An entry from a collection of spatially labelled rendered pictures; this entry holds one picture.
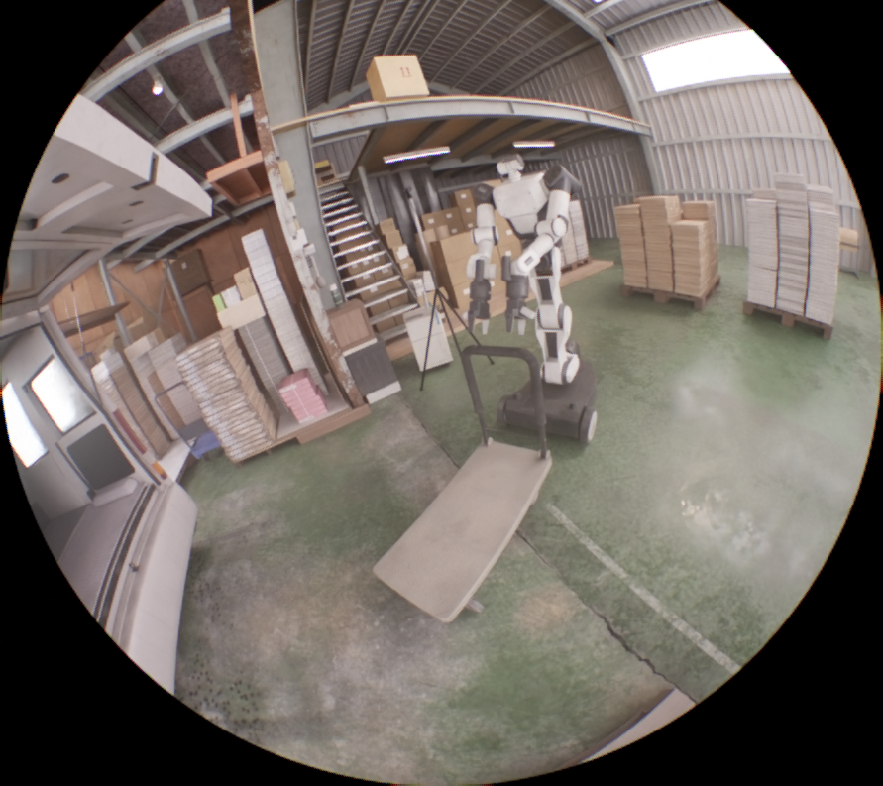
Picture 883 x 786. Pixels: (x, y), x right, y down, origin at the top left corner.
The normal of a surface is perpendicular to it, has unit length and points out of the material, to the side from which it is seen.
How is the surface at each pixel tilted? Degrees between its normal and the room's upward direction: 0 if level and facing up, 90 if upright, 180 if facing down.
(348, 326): 90
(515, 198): 103
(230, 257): 90
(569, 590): 0
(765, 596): 0
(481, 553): 0
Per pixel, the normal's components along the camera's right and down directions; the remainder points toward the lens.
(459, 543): -0.27, -0.89
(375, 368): 0.42, 0.24
